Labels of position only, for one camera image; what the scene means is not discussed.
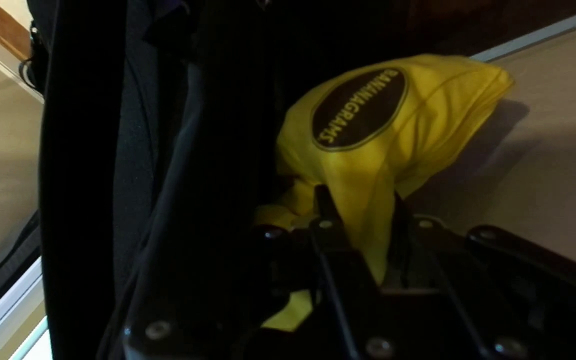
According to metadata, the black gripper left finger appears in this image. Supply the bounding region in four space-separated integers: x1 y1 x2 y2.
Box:
120 218 395 360

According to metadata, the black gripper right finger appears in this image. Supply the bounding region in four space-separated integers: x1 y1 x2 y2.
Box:
394 213 576 360

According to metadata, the yellow banana plush pouch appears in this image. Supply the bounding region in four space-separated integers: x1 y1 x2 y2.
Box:
254 53 516 335

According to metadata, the black backpack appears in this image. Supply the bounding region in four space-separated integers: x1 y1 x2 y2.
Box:
23 0 436 360

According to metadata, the white metal rail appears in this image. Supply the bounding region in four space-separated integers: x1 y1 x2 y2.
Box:
0 256 53 360

